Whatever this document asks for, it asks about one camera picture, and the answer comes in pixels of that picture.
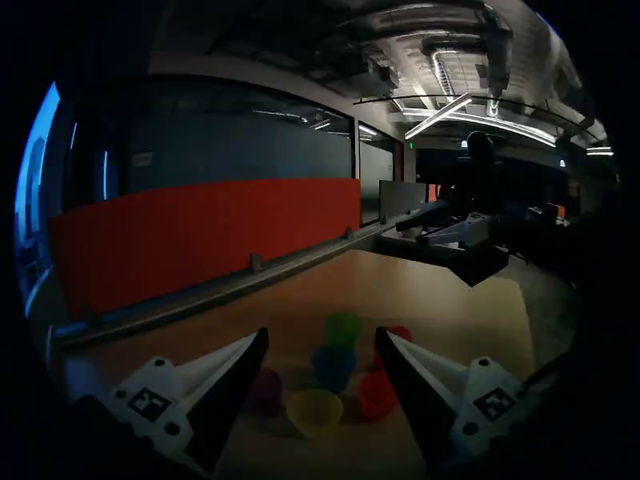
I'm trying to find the blue plastic cup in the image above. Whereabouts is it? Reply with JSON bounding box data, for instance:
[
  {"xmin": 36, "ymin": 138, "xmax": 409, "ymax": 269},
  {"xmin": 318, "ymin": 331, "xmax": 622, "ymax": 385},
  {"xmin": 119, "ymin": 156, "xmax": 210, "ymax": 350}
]
[{"xmin": 310, "ymin": 345, "xmax": 357, "ymax": 394}]

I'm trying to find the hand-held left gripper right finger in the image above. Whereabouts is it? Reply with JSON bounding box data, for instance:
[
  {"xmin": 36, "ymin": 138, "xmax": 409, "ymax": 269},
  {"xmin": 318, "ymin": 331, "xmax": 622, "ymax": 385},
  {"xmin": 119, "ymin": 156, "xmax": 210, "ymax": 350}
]
[{"xmin": 374, "ymin": 326, "xmax": 534, "ymax": 474}]

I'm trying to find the red desk screen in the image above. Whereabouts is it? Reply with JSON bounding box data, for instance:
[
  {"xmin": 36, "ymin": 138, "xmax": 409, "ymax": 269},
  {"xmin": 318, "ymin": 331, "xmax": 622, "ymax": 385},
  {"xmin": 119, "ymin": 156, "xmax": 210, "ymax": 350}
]
[{"xmin": 48, "ymin": 177, "xmax": 417, "ymax": 351}]

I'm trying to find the red plastic cup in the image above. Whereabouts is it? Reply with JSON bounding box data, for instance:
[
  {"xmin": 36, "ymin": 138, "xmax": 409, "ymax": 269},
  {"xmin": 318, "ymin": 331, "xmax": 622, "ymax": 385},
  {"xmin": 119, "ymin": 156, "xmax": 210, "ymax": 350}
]
[
  {"xmin": 357, "ymin": 370, "xmax": 401, "ymax": 421},
  {"xmin": 370, "ymin": 325, "xmax": 414, "ymax": 372}
]

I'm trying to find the purple plastic cup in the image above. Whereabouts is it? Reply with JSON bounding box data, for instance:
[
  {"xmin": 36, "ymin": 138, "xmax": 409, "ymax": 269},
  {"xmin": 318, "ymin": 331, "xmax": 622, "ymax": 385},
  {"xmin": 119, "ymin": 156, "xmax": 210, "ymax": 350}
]
[{"xmin": 248, "ymin": 368, "xmax": 284, "ymax": 417}]

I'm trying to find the grey desk screen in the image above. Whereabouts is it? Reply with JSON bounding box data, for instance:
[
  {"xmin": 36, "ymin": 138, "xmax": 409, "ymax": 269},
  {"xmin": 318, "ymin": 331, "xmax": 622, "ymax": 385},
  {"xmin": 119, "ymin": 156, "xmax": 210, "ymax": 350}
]
[{"xmin": 378, "ymin": 179, "xmax": 427, "ymax": 223}]

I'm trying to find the yellow plastic cup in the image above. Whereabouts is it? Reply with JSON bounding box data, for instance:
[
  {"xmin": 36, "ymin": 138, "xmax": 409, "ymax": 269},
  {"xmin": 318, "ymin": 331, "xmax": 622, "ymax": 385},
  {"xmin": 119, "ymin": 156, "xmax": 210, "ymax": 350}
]
[{"xmin": 286, "ymin": 389, "xmax": 345, "ymax": 440}]

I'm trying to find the black cable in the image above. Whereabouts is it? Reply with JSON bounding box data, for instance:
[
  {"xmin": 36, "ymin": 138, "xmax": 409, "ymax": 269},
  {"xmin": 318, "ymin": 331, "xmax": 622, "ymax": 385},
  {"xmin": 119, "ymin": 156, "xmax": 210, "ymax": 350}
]
[{"xmin": 519, "ymin": 352, "xmax": 574, "ymax": 391}]

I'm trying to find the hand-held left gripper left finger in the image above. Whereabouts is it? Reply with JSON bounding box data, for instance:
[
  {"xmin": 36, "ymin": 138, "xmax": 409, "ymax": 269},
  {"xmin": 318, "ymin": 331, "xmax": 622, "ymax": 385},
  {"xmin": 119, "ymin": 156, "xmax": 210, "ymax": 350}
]
[{"xmin": 72, "ymin": 327, "xmax": 271, "ymax": 476}]

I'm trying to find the green plastic cup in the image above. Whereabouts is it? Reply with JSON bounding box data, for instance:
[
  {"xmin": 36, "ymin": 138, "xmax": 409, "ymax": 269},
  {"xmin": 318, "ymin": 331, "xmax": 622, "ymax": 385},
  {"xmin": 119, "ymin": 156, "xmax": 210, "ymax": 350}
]
[{"xmin": 325, "ymin": 312, "xmax": 362, "ymax": 349}]

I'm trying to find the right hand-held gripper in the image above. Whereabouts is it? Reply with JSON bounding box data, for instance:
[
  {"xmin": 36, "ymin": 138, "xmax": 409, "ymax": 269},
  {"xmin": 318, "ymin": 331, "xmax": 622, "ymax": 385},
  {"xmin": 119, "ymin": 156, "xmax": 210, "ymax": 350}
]
[{"xmin": 394, "ymin": 130, "xmax": 521, "ymax": 261}]

